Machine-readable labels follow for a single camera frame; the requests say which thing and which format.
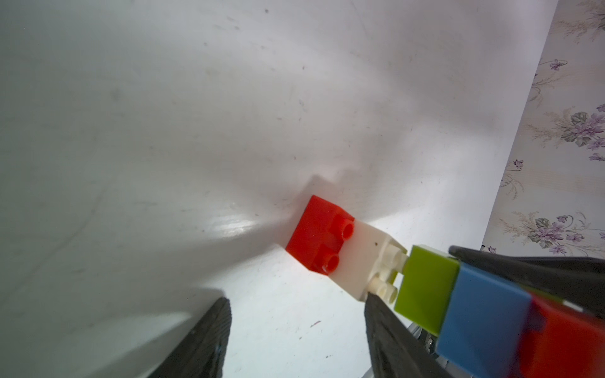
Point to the red lego brick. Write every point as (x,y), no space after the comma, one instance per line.
(320,235)
(559,341)

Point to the blue lego brick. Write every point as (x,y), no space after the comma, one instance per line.
(483,324)

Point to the white lego brick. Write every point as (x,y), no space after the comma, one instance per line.
(369,264)

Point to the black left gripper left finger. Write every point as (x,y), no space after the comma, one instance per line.
(201,354)

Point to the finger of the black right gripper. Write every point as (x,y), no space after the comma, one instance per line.
(577,280)

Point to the lime green lego brick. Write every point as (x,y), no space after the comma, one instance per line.
(429,277)

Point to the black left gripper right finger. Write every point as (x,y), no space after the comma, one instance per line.
(394,352)

